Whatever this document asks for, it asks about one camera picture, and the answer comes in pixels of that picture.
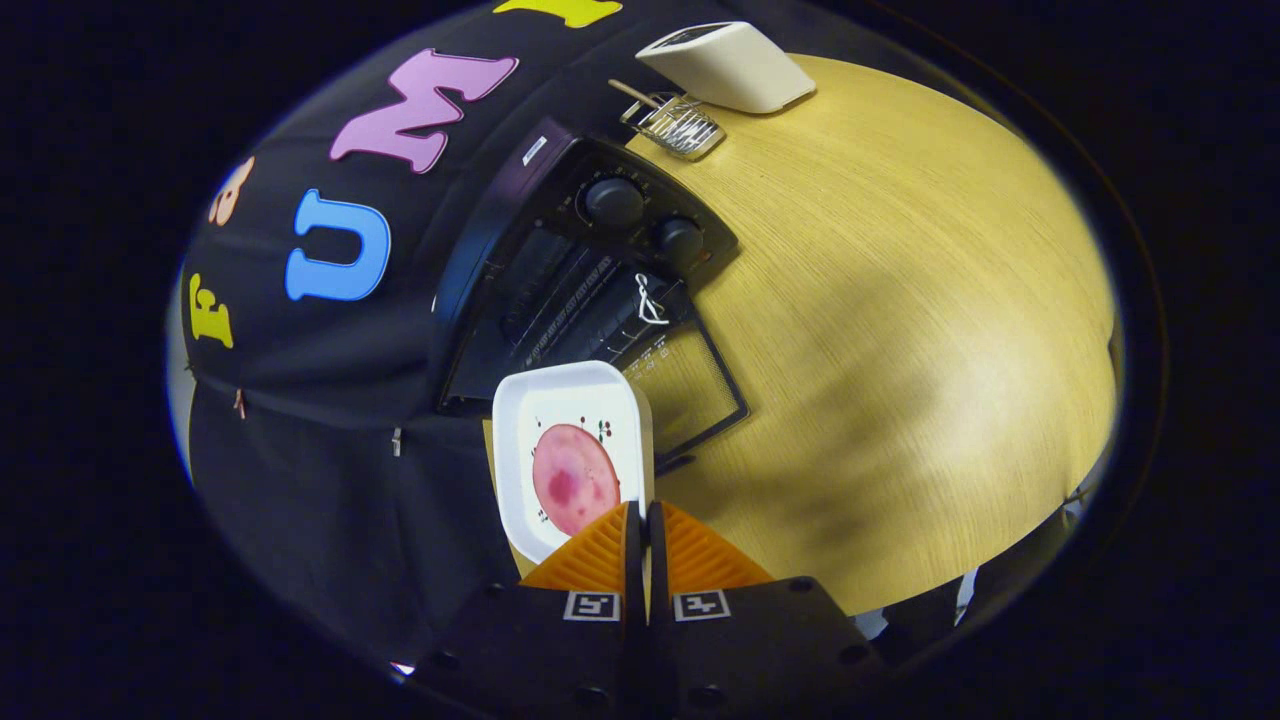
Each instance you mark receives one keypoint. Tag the white countertop appliance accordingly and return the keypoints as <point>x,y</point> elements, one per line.
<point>740,70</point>

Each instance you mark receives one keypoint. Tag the white square plate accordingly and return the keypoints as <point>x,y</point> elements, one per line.
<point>560,395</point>

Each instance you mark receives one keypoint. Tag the clear glass holder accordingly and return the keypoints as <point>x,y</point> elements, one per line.
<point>690,135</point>

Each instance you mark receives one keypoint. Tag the pink clip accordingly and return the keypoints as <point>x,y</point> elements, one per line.
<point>240,404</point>

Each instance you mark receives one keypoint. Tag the wooden stick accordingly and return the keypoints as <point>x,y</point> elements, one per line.
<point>635,93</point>

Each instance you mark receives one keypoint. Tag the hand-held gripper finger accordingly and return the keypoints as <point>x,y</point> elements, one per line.
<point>655,570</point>
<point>633,570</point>

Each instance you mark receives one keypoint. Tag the pink ham slice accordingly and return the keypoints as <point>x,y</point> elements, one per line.
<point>575,480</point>

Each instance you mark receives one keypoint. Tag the black toaster oven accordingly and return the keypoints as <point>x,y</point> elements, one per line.
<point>640,232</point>

